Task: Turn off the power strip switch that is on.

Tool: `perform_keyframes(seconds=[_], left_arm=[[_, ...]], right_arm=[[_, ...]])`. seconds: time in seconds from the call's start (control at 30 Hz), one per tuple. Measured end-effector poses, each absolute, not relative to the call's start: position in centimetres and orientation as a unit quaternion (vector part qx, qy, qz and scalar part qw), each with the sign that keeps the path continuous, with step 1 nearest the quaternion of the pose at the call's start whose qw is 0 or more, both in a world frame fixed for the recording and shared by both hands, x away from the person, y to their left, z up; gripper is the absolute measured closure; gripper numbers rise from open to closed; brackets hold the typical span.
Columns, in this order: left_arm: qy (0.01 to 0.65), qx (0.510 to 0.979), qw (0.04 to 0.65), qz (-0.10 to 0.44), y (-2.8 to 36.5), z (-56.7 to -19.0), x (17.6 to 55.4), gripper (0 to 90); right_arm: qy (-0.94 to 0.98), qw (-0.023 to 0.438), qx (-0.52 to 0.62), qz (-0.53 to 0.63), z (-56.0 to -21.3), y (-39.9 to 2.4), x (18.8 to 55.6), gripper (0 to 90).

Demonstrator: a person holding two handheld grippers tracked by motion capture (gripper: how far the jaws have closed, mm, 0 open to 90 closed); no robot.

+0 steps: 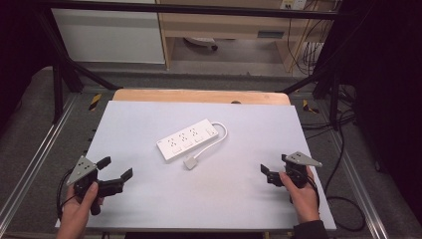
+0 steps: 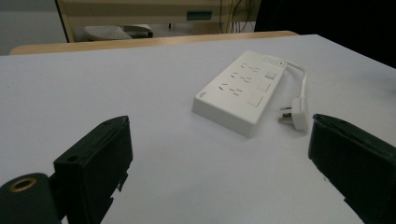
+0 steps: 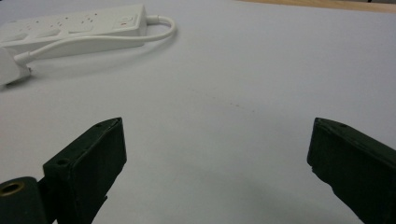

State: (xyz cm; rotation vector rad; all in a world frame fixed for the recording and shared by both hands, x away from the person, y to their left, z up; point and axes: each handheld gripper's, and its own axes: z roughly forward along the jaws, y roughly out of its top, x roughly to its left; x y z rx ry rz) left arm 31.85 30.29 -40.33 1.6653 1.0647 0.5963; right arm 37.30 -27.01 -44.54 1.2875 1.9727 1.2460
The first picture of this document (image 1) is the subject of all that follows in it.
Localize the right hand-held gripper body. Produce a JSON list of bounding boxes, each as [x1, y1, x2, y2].
[[266, 150, 323, 189]]

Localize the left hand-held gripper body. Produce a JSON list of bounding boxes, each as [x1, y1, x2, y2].
[[66, 155, 114, 216]]

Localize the white power strip cable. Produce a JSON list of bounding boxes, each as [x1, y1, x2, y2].
[[193, 121, 229, 160]]

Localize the white plug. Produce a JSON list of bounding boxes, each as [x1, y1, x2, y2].
[[182, 156, 199, 171]]

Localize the white power strip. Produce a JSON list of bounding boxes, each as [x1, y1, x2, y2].
[[155, 118, 220, 163]]

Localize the person's right hand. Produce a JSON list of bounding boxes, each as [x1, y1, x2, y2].
[[278, 166, 321, 225]]

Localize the person's left hand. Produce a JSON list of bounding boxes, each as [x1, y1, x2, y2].
[[56, 181, 105, 231]]

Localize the yellow black tape strip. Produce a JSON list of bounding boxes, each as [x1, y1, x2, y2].
[[302, 99, 319, 115], [88, 93, 103, 112]]

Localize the light wooden table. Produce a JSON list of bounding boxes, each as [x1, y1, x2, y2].
[[111, 88, 292, 107]]

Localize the white cabinet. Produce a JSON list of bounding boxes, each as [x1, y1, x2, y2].
[[51, 7, 166, 65]]

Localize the chair base with caster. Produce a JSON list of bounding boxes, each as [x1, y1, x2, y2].
[[183, 36, 219, 52]]

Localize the light wooden desk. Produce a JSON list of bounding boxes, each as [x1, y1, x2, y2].
[[155, 0, 334, 74]]

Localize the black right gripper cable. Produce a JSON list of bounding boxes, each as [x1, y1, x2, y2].
[[307, 174, 321, 211]]

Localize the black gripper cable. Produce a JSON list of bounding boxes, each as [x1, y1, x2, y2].
[[55, 168, 78, 221], [307, 174, 321, 211]]

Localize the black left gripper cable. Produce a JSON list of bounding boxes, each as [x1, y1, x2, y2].
[[55, 168, 78, 221]]

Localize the aluminium rail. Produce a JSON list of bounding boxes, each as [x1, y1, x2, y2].
[[0, 94, 82, 227], [325, 131, 390, 239]]

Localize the black floor cable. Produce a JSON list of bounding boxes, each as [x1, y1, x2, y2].
[[300, 109, 366, 233]]

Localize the black metal frame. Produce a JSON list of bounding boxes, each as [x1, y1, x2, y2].
[[33, 0, 353, 131]]

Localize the bundle of hanging cables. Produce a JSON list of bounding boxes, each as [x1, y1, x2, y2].
[[287, 9, 334, 77]]

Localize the white wall socket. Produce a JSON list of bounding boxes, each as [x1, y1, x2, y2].
[[280, 0, 309, 11]]

